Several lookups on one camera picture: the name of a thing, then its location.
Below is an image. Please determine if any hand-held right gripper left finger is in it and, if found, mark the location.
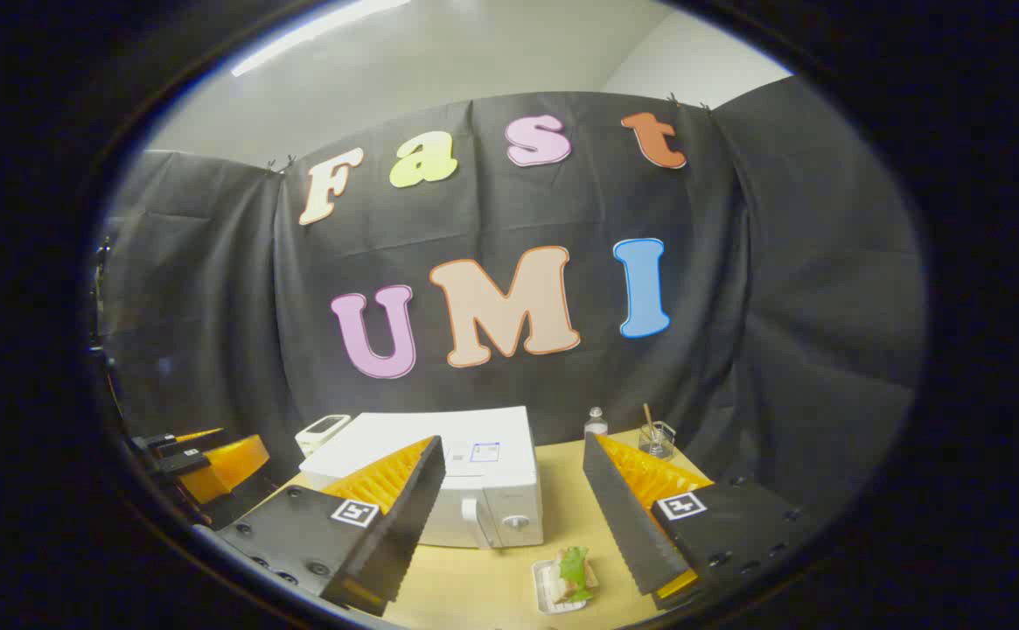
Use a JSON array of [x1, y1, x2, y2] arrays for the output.
[[210, 435, 447, 618]]

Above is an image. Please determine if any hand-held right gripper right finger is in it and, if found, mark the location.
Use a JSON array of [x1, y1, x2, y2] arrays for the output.
[[583, 432, 820, 611]]

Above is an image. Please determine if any lettuce sandwich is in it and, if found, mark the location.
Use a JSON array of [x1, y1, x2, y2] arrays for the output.
[[548, 547, 599, 605]]

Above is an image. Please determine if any white plastic food tray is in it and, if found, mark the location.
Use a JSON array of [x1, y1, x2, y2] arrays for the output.
[[533, 558, 593, 615]]

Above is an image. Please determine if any white microwave oven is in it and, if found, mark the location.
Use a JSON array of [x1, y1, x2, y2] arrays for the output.
[[299, 405, 545, 550]]

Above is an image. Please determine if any clear glass cup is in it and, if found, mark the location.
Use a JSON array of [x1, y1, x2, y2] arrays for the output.
[[638, 422, 678, 460]]

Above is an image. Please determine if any white toaster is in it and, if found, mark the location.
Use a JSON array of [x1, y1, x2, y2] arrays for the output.
[[295, 414, 352, 458]]

